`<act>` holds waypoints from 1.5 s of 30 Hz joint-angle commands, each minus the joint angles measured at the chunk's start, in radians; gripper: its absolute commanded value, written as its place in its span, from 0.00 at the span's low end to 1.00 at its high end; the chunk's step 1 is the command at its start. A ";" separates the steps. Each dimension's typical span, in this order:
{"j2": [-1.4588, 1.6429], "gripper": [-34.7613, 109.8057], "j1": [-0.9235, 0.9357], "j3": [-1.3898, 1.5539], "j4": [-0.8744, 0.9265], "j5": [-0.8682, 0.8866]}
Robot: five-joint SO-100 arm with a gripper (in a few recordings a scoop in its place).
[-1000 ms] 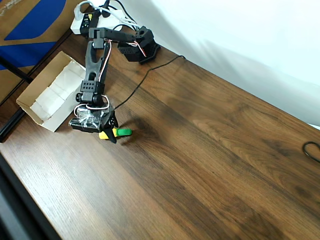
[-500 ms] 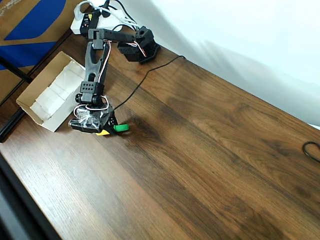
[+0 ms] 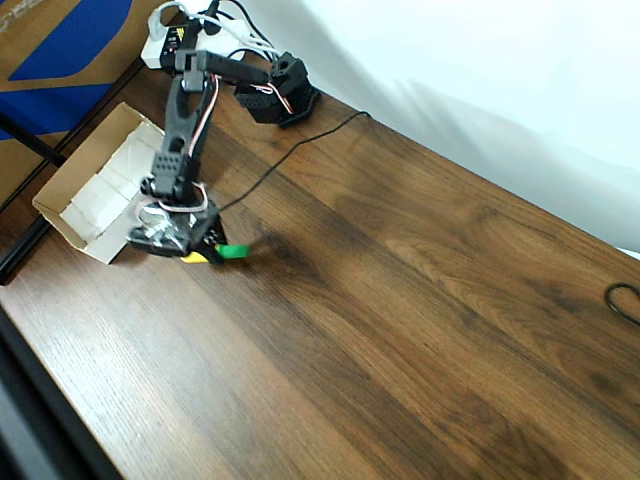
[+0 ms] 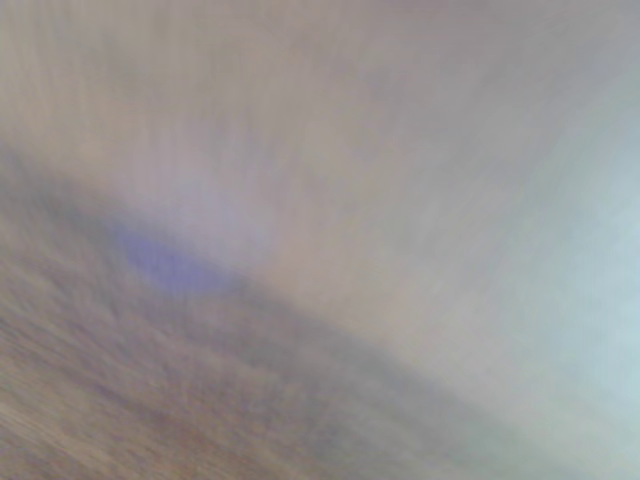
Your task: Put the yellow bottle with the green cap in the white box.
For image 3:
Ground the white cardboard box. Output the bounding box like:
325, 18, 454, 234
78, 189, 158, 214
31, 102, 167, 265

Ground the large cardboard box blue print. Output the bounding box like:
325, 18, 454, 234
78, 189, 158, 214
0, 0, 169, 214

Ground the white power strip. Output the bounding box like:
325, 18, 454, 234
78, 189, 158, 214
141, 9, 261, 72

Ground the black metal pole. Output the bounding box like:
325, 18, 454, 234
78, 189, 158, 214
0, 112, 69, 167

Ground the black stand base bar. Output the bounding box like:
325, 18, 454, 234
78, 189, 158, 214
0, 218, 52, 287

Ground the plastic-wrapped camera on gripper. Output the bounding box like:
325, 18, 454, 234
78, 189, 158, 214
127, 203, 197, 258

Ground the thin black camera cable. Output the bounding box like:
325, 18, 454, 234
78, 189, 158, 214
218, 110, 374, 215

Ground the white power cable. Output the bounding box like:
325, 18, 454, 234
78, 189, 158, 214
197, 13, 282, 57

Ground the black cable loop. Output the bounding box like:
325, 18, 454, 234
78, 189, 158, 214
605, 282, 640, 327

